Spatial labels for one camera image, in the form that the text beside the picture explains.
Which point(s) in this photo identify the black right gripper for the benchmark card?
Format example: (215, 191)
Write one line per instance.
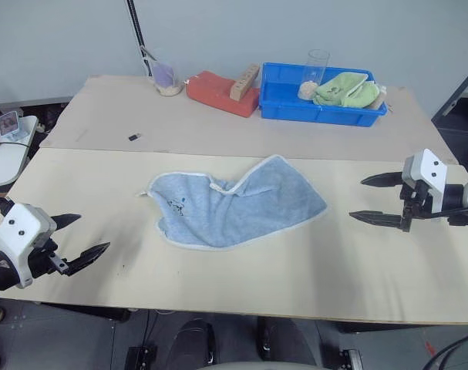
(415, 200)

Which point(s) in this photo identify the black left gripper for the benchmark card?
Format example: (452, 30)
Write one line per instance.
(42, 260)

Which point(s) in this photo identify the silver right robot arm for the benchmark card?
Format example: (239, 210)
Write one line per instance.
(465, 196)

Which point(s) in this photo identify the green cloth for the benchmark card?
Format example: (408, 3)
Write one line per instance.
(345, 92)

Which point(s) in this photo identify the light blue towel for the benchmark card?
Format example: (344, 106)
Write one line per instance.
(233, 208)

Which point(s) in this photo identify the white side table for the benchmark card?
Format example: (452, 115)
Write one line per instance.
(10, 154)

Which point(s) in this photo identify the dark cabinet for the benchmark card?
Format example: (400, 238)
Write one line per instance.
(463, 119)

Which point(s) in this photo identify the small black clip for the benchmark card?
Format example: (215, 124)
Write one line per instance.
(134, 136)

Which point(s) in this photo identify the smartphone on stand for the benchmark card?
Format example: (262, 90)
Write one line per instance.
(9, 123)

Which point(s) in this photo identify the blue plastic bin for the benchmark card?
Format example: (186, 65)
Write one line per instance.
(283, 104)

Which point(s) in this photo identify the tall clear glass cup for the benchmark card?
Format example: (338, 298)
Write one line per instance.
(314, 73)

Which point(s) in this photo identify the dark rounded shape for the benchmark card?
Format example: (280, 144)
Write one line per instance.
(193, 343)

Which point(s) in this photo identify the glass beaker with purple cloth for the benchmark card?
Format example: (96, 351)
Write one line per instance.
(165, 77)

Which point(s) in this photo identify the wooden block with holes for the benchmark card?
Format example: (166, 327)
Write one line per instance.
(243, 83)

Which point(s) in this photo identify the red brick-shaped sponge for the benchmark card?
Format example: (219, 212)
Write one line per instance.
(214, 92)

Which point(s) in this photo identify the black metal pole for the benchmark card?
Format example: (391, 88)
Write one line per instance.
(138, 31)

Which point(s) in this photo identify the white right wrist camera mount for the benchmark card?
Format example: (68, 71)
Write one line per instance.
(426, 165)

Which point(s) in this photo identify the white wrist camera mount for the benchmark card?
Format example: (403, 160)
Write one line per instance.
(426, 165)
(19, 225)

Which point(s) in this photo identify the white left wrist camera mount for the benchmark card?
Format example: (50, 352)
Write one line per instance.
(19, 225)

